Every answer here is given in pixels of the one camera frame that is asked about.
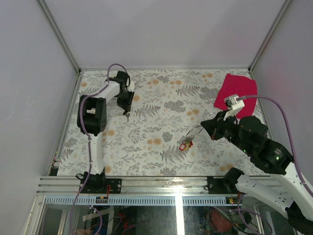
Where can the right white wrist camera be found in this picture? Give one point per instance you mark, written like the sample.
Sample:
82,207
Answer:
234,106

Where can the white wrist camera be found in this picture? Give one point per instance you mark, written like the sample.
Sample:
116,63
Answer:
234,106
131,86

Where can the aluminium front rail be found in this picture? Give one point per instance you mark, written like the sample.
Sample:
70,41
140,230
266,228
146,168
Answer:
138,191

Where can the red window key tag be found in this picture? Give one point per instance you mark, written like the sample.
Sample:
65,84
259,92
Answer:
182,147

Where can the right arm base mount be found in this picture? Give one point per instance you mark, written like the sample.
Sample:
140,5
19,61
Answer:
218,184

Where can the yellow key tag on ring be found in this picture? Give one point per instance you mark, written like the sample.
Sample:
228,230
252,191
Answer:
188,146

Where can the red folded cloth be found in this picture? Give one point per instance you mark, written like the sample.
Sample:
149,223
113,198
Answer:
241,86

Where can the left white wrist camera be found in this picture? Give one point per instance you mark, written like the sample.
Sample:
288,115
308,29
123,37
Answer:
131,86

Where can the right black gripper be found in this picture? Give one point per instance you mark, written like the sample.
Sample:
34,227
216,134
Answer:
212,126

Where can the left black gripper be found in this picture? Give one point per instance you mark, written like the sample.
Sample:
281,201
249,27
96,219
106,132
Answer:
126,105

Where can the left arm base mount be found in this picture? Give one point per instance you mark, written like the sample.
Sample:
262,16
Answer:
99,183

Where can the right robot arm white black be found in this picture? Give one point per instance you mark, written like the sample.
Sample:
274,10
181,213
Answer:
250,136

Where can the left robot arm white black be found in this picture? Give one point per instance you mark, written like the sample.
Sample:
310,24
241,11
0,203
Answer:
92,122

